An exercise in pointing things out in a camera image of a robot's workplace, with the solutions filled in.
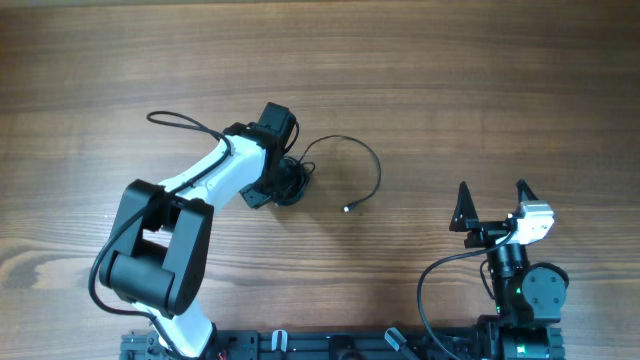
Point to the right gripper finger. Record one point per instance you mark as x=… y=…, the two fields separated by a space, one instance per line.
x=465 y=217
x=524 y=192

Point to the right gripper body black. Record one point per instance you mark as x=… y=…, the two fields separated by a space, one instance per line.
x=493 y=230

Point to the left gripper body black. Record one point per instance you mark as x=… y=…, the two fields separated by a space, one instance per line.
x=264 y=187

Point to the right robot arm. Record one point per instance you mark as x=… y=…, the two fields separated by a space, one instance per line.
x=528 y=297

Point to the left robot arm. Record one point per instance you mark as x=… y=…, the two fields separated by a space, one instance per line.
x=154 y=261

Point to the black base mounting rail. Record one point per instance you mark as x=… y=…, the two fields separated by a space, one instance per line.
x=475 y=342

